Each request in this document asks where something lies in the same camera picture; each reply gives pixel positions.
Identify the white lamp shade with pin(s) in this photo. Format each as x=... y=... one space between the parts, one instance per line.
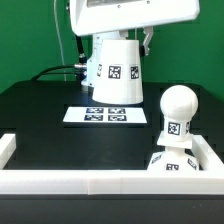
x=119 y=79

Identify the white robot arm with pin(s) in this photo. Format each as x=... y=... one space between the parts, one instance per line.
x=92 y=63

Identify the white marker tag sheet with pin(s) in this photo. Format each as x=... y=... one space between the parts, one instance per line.
x=105 y=115

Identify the white lamp base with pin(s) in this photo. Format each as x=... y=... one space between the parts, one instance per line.
x=174 y=157

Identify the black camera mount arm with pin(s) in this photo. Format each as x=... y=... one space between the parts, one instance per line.
x=82 y=56

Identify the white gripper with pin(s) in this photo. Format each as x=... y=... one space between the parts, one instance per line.
x=100 y=16

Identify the white U-shaped fence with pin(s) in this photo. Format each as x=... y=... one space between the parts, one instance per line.
x=209 y=180

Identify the white lamp bulb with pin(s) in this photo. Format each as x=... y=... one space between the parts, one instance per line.
x=178 y=105

